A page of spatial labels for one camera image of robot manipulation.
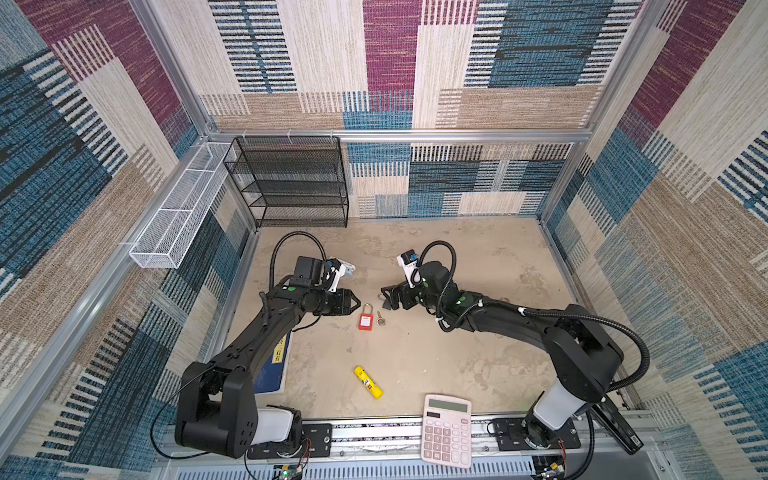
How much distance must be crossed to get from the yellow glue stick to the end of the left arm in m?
0.19

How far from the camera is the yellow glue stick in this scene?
810 millimetres

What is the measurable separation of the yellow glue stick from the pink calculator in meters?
0.12

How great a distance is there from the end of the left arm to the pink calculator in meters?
0.31

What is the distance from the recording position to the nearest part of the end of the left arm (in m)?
0.74

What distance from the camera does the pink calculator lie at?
71 centimetres

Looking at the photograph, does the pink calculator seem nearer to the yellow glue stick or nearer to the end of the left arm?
the yellow glue stick
